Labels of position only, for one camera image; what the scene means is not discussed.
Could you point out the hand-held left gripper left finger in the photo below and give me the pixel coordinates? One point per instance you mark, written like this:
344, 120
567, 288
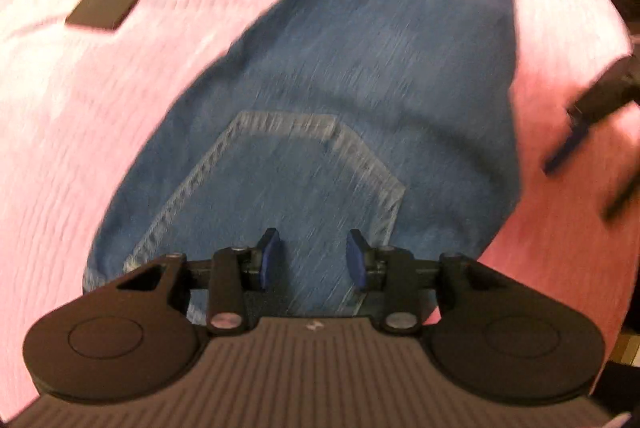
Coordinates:
270, 259

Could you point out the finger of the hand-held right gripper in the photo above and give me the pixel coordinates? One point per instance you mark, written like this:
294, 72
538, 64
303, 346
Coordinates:
569, 143
623, 199

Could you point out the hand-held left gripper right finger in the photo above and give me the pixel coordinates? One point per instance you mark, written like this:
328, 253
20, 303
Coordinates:
356, 259

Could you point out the blue denim pants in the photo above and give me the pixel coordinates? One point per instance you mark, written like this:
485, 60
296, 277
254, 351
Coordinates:
350, 73

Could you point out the pink blanket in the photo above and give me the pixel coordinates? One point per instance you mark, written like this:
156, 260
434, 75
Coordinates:
100, 123

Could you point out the black square pad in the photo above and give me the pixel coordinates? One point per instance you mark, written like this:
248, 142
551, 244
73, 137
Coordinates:
104, 9

